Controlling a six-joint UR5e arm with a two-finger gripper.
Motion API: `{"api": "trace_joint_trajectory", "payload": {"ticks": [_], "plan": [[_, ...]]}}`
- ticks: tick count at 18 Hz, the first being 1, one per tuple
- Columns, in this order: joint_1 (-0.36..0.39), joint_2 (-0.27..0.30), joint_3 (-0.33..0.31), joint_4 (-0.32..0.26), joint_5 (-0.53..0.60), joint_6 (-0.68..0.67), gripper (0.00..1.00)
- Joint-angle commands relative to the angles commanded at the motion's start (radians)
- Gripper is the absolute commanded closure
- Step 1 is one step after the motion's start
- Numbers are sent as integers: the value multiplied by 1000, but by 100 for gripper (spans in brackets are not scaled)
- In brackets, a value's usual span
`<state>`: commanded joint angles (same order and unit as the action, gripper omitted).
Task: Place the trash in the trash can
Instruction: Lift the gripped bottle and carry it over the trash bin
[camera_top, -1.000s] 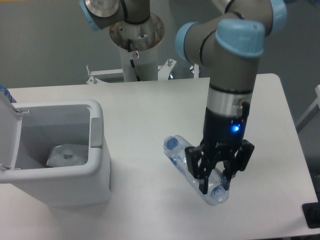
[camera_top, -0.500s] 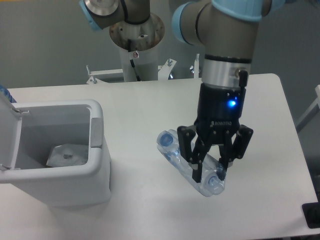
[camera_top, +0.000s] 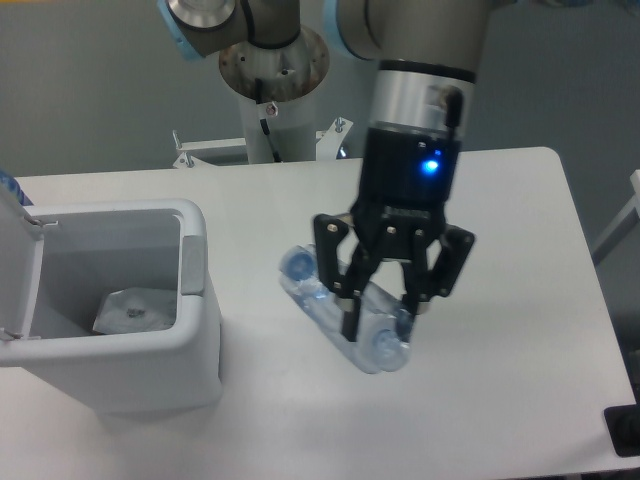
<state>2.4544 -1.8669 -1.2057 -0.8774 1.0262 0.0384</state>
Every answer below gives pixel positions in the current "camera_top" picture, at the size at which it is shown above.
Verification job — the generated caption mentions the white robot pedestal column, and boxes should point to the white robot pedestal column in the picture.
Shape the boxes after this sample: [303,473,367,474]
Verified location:
[219,26,330,147]

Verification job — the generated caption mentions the white plastic wrapper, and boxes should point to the white plastic wrapper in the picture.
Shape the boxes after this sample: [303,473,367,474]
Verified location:
[92,287,177,335]

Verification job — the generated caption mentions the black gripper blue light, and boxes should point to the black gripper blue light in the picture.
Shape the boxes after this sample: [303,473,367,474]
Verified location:
[312,128,475,342]

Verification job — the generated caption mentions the white plastic trash can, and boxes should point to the white plastic trash can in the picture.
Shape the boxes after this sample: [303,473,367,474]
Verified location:
[1,195,222,413]

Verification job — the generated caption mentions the clear crushed plastic bottle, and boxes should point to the clear crushed plastic bottle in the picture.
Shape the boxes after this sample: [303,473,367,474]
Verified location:
[279,244,410,374]

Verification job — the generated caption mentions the blue object behind lid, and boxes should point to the blue object behind lid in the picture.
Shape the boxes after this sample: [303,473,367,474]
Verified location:
[0,170,33,206]

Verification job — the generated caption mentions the white frame at right edge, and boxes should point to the white frame at right edge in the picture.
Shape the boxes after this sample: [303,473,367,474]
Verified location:
[591,169,639,266]

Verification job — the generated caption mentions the black clamp at table edge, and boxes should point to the black clamp at table edge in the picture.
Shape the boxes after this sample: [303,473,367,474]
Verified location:
[604,404,639,458]

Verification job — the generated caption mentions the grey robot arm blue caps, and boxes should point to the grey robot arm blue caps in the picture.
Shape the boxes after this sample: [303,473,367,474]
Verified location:
[158,1,495,342]

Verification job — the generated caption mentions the black cable on pedestal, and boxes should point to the black cable on pedestal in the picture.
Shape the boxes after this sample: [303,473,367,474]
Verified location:
[253,77,282,164]

